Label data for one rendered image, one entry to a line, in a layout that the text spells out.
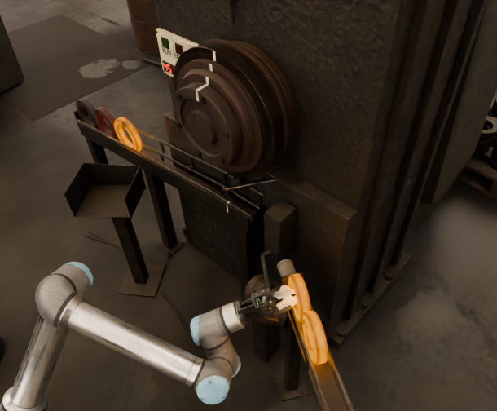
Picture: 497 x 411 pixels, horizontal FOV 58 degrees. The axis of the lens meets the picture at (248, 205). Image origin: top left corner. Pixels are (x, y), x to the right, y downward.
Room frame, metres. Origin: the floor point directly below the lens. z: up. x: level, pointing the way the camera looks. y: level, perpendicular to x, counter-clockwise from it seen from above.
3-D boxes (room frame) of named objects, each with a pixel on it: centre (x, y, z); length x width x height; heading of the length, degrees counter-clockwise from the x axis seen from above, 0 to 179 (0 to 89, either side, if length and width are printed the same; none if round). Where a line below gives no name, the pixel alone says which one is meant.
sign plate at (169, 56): (1.59, 0.23, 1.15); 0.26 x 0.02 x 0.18; 46
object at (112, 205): (1.42, 0.61, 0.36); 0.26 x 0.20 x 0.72; 81
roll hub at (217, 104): (1.21, 0.13, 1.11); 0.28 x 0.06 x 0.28; 46
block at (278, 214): (1.12, -0.12, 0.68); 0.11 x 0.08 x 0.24; 136
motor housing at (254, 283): (0.95, -0.08, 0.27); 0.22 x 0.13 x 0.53; 46
